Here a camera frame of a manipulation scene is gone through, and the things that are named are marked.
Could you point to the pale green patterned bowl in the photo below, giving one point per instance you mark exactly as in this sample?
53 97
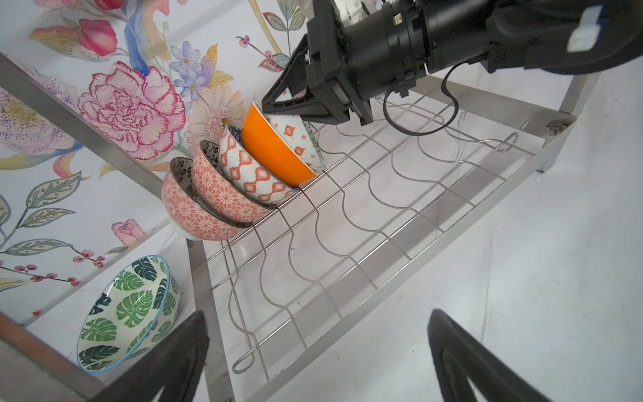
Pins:
297 134

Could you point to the dark patterned bowl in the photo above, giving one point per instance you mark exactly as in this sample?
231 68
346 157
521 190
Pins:
218 192

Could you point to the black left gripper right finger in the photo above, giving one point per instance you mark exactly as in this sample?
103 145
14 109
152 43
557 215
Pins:
463 365

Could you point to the green leaf pattern bowl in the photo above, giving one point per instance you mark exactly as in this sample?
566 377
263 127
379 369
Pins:
133 314

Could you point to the dark floral bowl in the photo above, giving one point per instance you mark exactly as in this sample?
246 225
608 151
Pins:
189 211

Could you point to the blue geometric pattern bowl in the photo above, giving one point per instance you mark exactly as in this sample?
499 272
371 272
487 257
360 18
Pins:
246 174

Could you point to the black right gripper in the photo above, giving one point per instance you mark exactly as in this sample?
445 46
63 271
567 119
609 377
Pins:
348 66

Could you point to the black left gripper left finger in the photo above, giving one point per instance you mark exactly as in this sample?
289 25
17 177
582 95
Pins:
171 372

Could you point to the steel two-tier dish rack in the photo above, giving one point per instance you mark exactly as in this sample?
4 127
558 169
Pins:
283 291

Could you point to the plain white bowl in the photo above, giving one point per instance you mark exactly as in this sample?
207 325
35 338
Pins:
265 145

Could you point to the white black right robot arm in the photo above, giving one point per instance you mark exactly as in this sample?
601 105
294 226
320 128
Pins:
560 37

